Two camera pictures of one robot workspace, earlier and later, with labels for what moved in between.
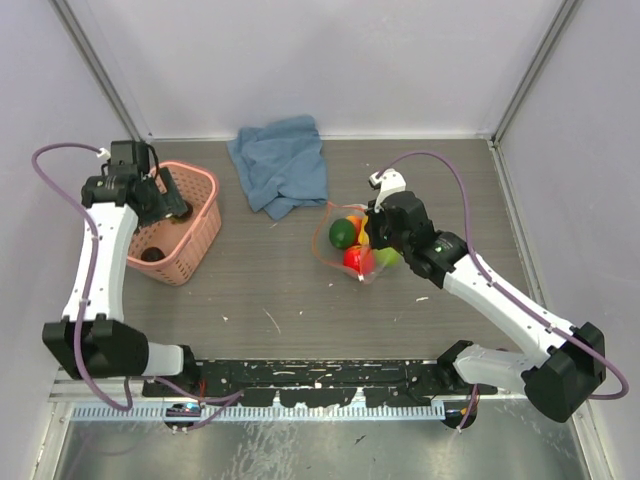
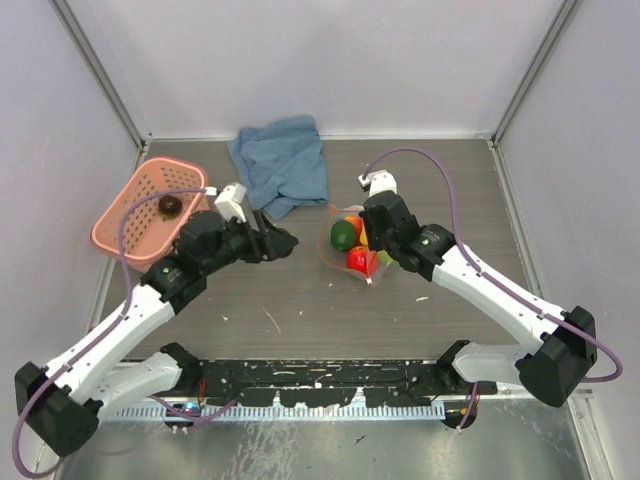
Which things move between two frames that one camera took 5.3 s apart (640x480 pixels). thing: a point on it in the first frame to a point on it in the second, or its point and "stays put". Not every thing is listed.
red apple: (362, 259) stays put
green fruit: (342, 233) stays put
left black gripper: (169, 203) to (266, 243)
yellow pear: (364, 237) stays put
